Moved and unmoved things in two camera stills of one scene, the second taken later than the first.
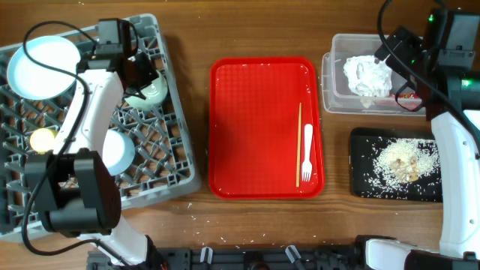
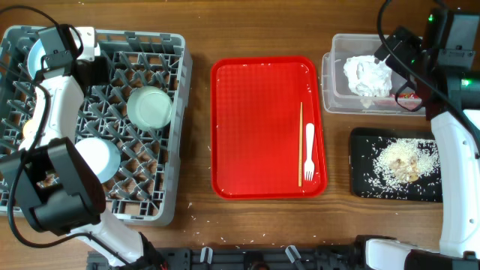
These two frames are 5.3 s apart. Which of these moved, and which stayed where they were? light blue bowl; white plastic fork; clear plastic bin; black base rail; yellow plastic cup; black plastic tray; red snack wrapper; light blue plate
Moved: yellow plastic cup; light blue bowl; light blue plate
Stayed: red snack wrapper; black base rail; white plastic fork; clear plastic bin; black plastic tray
